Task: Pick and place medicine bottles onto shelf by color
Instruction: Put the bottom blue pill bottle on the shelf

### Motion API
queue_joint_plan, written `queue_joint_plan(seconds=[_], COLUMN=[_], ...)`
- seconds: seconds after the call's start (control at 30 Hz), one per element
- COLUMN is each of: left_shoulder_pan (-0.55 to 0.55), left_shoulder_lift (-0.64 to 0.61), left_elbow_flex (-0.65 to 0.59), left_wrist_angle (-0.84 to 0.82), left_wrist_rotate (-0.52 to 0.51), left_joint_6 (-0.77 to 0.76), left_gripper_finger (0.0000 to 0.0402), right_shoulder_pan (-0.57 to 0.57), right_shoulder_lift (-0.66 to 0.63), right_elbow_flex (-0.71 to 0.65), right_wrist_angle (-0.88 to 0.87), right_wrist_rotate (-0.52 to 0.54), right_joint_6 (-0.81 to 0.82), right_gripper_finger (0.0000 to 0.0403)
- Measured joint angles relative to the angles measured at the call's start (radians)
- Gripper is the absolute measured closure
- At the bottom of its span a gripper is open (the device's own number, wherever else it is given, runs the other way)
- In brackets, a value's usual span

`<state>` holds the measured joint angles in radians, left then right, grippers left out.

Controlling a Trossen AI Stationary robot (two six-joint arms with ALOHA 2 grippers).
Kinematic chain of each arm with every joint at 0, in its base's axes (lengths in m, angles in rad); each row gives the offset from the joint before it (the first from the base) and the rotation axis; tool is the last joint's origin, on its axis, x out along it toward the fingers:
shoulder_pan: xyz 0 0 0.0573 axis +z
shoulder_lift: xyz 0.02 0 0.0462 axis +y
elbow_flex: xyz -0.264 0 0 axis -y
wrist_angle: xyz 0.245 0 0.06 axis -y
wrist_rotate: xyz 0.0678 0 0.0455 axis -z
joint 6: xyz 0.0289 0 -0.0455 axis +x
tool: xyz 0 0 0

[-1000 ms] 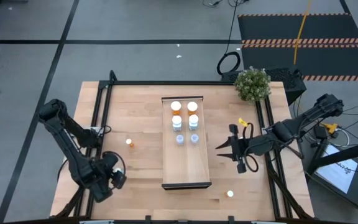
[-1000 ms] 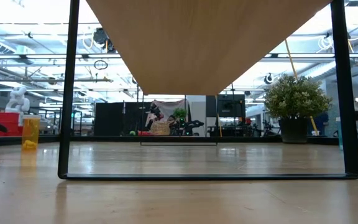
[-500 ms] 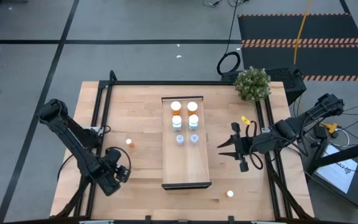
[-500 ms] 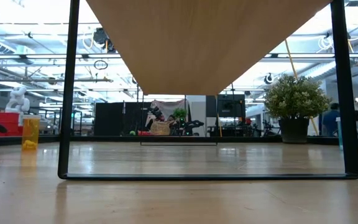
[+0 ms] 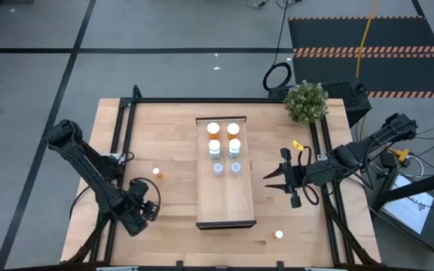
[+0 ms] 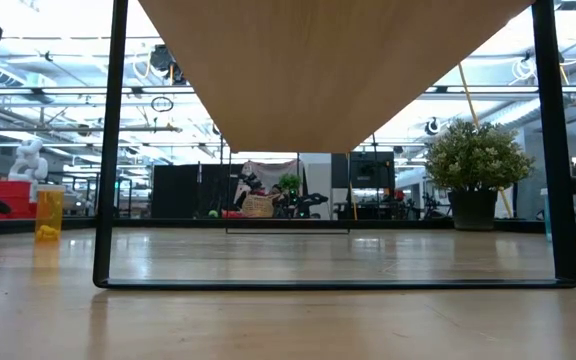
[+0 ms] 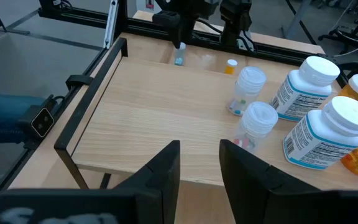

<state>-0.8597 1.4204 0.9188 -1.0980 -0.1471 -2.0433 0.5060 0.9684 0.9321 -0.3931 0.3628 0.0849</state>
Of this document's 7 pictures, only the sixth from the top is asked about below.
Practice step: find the small green background plant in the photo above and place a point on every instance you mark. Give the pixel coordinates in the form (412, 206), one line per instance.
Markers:
(289, 182)

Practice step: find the wooden shelf black metal legs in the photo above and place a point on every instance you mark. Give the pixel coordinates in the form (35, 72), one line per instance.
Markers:
(318, 75)

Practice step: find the black partition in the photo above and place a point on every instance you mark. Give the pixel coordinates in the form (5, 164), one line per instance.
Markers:
(183, 190)

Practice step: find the potted green plant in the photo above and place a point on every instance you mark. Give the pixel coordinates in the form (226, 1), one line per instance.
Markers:
(473, 160)

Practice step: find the small orange pill bottle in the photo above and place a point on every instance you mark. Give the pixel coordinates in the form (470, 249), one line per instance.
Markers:
(49, 210)

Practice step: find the wicker basket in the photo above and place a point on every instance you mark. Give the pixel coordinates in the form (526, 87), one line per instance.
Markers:
(257, 206)

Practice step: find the white hanging cloth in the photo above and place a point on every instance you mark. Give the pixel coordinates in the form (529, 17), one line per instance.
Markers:
(270, 170)

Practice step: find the white robot statue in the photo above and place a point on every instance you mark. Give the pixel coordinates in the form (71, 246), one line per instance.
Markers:
(28, 160)

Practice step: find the white pillar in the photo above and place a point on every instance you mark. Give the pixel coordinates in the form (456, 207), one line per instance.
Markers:
(318, 185)

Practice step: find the black ceiling hook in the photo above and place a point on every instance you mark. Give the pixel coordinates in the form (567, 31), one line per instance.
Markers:
(432, 126)

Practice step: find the black ceiling device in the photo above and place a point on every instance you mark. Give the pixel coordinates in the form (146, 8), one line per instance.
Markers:
(163, 57)

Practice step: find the black aluminium table frame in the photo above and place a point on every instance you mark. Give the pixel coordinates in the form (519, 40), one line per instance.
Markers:
(178, 223)

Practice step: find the red box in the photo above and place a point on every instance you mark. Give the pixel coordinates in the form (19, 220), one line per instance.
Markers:
(15, 192)

